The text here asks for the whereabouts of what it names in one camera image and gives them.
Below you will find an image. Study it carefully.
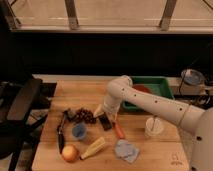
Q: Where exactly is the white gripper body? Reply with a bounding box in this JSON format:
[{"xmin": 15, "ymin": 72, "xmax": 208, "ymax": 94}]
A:
[{"xmin": 93, "ymin": 94, "xmax": 118, "ymax": 121}]

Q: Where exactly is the black eraser block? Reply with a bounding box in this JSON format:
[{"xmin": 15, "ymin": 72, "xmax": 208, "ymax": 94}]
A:
[{"xmin": 99, "ymin": 114, "xmax": 112, "ymax": 131}]

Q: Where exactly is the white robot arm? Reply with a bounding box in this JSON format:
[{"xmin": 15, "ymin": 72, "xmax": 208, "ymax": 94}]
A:
[{"xmin": 95, "ymin": 75, "xmax": 213, "ymax": 171}]

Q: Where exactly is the green plastic tray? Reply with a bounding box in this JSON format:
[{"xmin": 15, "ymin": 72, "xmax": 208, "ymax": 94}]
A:
[{"xmin": 121, "ymin": 76, "xmax": 175, "ymax": 113}]

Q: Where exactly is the dark grape bunch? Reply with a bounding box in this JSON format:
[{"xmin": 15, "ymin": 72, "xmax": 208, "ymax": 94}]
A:
[{"xmin": 75, "ymin": 108, "xmax": 96, "ymax": 124}]

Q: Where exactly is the orange carrot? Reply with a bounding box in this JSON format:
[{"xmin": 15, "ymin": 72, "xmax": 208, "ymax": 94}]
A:
[{"xmin": 114, "ymin": 122, "xmax": 125, "ymax": 139}]

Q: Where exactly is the red bowl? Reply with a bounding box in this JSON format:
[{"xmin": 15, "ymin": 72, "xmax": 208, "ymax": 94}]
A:
[{"xmin": 133, "ymin": 84, "xmax": 151, "ymax": 93}]

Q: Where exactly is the small blue cup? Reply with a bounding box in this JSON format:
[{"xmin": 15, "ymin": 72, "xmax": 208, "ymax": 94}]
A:
[{"xmin": 71, "ymin": 122, "xmax": 87, "ymax": 140}]

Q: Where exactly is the yellow corn cob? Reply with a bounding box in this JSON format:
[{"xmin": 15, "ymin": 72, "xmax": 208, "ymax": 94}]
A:
[{"xmin": 80, "ymin": 137, "xmax": 106, "ymax": 160}]

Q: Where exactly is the small grey clip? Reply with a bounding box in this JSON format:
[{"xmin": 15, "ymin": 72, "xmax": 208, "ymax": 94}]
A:
[{"xmin": 64, "ymin": 108, "xmax": 75, "ymax": 121}]

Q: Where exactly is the crumpled blue cloth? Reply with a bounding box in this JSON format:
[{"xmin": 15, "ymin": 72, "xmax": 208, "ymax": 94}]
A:
[{"xmin": 114, "ymin": 139, "xmax": 140, "ymax": 163}]

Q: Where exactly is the white cup with spoon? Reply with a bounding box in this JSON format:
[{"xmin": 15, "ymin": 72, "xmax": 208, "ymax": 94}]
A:
[{"xmin": 145, "ymin": 116, "xmax": 164, "ymax": 137}]

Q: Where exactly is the red yellow apple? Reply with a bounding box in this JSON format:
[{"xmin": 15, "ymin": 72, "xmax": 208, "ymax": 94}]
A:
[{"xmin": 61, "ymin": 145, "xmax": 78, "ymax": 162}]

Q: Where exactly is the black office chair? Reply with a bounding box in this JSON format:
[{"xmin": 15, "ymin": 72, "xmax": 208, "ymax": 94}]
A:
[{"xmin": 0, "ymin": 78, "xmax": 56, "ymax": 171}]

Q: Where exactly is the blue plate on stand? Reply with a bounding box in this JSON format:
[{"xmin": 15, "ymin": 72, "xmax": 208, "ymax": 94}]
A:
[{"xmin": 181, "ymin": 69, "xmax": 205, "ymax": 86}]

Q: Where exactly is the black handled tool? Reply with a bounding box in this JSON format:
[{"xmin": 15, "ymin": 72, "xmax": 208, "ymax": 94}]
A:
[{"xmin": 57, "ymin": 114, "xmax": 66, "ymax": 154}]

